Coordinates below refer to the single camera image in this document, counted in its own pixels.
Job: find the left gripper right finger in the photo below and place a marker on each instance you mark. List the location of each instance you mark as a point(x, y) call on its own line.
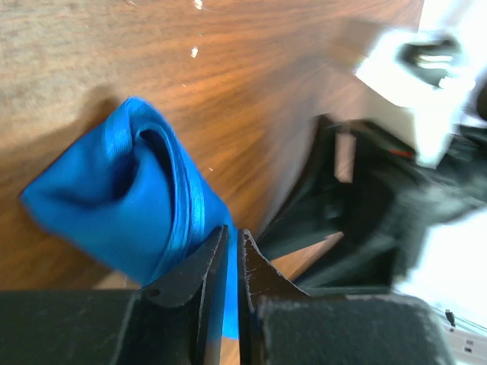
point(281, 324)

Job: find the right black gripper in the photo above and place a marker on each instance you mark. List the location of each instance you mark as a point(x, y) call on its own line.
point(383, 213)

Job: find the blue cloth napkin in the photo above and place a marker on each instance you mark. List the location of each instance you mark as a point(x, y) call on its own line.
point(128, 195)

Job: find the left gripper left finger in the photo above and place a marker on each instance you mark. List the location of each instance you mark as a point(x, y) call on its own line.
point(176, 319)

